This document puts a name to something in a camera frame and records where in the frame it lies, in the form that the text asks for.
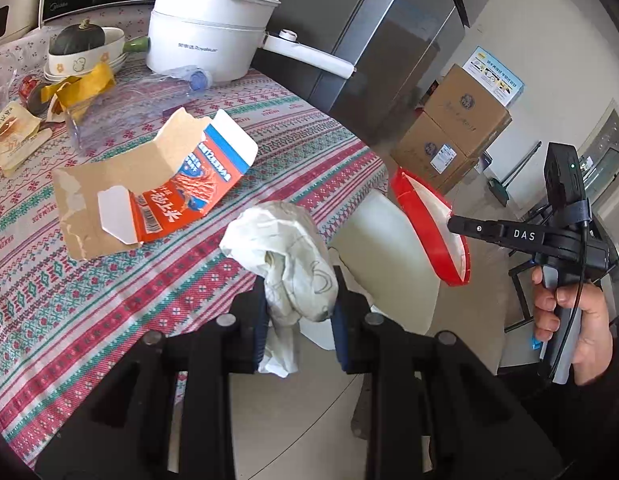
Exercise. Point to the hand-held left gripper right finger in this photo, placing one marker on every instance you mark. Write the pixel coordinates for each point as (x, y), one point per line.
(339, 340)

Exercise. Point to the red white paper container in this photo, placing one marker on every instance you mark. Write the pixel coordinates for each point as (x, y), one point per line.
(434, 230)

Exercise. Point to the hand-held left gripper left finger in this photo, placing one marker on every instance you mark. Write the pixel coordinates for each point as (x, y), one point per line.
(262, 335)

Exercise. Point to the white plastic bin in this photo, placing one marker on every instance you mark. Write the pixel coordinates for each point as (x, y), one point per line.
(384, 260)

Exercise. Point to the person's right forearm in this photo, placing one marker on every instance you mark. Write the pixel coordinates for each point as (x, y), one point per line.
(564, 410)

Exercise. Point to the dark green squash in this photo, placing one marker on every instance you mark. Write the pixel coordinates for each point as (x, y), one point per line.
(77, 40)

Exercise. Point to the yellow wrapper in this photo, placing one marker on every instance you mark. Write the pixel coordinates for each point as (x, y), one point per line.
(89, 80)

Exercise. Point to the white printed bowl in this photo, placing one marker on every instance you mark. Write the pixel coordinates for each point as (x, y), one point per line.
(79, 62)

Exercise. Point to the beige snack wrapper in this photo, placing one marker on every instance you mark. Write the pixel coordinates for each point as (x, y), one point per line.
(14, 135)

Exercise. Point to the person's right hand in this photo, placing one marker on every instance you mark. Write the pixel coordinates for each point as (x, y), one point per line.
(597, 335)

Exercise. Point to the clear plastic bag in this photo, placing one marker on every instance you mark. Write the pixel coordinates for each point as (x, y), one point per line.
(2, 75)

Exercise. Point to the patterned striped tablecloth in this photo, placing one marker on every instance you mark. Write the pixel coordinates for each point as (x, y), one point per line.
(89, 310)

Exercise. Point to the brown cardboard box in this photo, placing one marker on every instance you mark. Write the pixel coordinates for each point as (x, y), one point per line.
(469, 110)
(429, 155)

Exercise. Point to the clear plastic bottle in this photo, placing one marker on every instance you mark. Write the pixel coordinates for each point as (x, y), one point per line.
(199, 80)

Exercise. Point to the white plate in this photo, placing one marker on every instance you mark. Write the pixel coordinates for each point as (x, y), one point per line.
(114, 66)

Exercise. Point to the white electric pot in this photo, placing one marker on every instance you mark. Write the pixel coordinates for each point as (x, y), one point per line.
(199, 40)

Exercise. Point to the grey refrigerator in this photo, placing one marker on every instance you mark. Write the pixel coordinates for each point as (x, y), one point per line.
(379, 50)

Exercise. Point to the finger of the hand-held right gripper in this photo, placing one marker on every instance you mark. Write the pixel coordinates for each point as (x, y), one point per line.
(474, 230)

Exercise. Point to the white paper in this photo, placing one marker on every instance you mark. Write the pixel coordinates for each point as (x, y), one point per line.
(284, 260)

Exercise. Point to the torn orange blue carton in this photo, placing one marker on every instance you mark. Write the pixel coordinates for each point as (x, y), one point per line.
(189, 185)

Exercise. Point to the green broom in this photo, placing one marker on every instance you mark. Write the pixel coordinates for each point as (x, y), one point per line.
(500, 191)

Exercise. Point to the blue white printed box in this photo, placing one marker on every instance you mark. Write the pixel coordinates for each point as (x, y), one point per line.
(494, 75)

